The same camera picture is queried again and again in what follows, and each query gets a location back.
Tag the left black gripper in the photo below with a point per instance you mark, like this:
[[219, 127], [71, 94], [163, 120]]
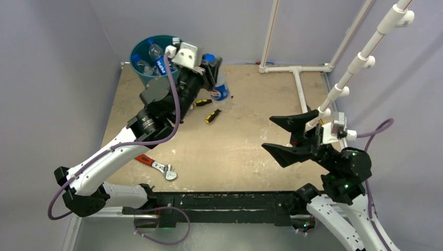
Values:
[[210, 70]]

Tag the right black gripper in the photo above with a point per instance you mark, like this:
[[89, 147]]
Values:
[[306, 143]]

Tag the crushed clear bottle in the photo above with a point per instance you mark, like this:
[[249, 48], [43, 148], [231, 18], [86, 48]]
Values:
[[176, 41]]

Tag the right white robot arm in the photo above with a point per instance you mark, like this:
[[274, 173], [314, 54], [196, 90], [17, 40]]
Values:
[[346, 208]]

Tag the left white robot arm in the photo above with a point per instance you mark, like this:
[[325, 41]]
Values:
[[84, 188]]

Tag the teal plastic bin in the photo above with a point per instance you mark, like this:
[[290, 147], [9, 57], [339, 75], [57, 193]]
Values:
[[147, 58]]

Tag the silver adjustable wrench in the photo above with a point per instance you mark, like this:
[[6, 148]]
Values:
[[166, 170]]

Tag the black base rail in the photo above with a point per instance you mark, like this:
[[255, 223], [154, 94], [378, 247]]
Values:
[[270, 207]]

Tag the white PVC pipe frame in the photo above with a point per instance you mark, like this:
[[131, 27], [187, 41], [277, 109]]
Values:
[[398, 16]]

